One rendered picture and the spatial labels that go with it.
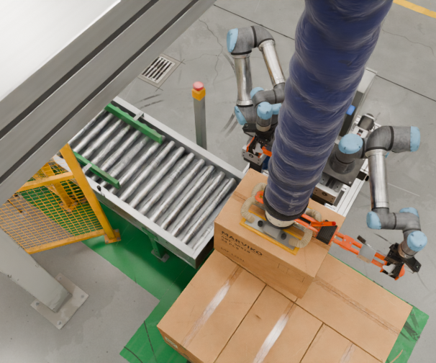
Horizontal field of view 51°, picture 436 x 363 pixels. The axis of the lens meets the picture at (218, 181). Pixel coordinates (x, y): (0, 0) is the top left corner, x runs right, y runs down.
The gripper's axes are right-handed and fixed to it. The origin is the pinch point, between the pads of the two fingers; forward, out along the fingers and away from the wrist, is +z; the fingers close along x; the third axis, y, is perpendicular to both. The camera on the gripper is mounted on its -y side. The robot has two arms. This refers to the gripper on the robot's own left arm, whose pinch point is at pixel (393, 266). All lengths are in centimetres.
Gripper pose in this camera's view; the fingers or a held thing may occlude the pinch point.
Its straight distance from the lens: 238.9
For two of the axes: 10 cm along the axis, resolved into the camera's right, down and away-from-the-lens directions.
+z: -0.1, 4.7, 8.8
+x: -5.2, 7.5, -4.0
